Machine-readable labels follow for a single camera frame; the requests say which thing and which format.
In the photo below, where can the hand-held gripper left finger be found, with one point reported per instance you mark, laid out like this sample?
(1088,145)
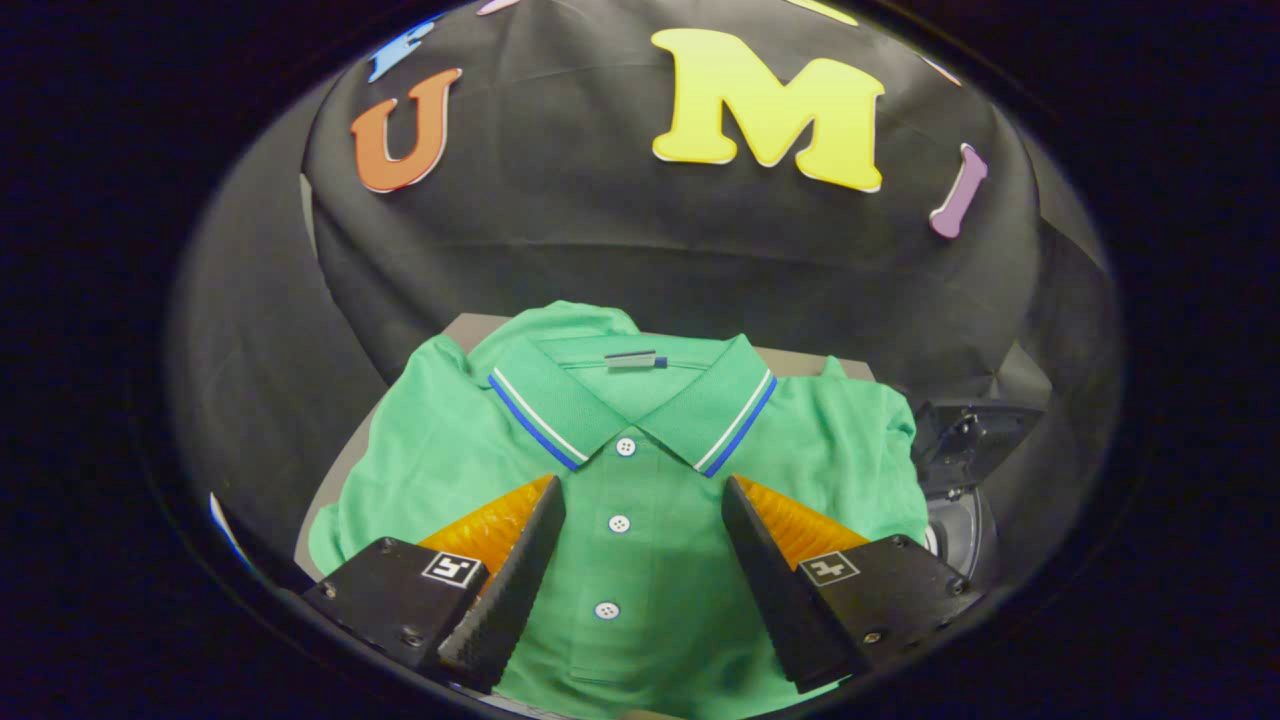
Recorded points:
(515,590)

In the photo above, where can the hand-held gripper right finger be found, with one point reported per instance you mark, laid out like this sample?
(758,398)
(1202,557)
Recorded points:
(775,590)

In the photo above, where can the green polo shirt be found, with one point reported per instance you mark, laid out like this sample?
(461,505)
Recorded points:
(650,470)

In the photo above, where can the grey washing machine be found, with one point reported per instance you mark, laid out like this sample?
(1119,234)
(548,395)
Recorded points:
(960,530)

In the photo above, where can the dark washing machine lid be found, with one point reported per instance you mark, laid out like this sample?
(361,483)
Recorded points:
(970,440)

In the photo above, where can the grey storage cabinet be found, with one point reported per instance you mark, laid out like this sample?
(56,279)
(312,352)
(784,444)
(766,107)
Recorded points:
(800,362)

